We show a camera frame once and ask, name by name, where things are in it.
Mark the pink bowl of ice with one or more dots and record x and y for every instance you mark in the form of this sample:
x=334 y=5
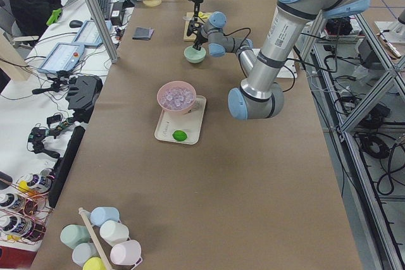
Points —
x=176 y=97

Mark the teach pendant near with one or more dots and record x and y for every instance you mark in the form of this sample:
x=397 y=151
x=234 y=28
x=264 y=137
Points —
x=63 y=57

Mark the aluminium frame post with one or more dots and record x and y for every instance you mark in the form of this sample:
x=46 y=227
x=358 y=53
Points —
x=98 y=18

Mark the copper wire basket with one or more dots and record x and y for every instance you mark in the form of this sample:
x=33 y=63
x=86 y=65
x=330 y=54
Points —
x=24 y=208

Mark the black monitor bar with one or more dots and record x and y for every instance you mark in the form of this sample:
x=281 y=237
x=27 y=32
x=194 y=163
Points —
x=63 y=166

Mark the green lime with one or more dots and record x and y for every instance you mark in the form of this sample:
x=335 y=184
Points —
x=179 y=135

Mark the grey folded cloth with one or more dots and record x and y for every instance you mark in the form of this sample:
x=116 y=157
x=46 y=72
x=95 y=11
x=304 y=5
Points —
x=142 y=33

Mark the grey blue cup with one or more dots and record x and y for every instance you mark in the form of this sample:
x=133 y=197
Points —
x=83 y=252

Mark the mint green bowl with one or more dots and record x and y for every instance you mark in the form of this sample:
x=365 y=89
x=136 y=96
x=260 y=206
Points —
x=193 y=55

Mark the yellow plastic knife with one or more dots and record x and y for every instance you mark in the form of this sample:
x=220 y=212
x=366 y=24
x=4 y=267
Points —
x=204 y=15

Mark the light blue cup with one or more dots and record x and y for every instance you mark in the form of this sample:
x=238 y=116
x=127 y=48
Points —
x=100 y=215

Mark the black keyboard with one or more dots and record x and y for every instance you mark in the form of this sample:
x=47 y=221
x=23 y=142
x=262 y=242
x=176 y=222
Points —
x=105 y=7

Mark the mint green cup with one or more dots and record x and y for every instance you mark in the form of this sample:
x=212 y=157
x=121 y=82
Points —
x=73 y=235

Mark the pink cup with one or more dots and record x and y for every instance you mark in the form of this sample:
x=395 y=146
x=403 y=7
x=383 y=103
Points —
x=126 y=253

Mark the white cup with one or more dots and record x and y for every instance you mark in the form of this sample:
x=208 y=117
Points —
x=114 y=232

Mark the black computer mouse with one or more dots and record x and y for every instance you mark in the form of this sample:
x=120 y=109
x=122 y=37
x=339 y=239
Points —
x=75 y=24

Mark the yellow cup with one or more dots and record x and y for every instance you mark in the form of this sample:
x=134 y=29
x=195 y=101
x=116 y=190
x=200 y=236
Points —
x=94 y=263

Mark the black device stand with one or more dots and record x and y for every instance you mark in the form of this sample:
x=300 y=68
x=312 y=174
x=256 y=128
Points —
x=83 y=92

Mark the teach pendant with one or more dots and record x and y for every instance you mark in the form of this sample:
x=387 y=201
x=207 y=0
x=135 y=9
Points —
x=63 y=57
x=88 y=35

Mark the teach pendant far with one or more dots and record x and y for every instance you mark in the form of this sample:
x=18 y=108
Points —
x=88 y=35

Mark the beige serving tray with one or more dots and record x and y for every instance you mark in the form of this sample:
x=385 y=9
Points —
x=190 y=122

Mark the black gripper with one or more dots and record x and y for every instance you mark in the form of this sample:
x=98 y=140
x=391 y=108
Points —
x=200 y=40

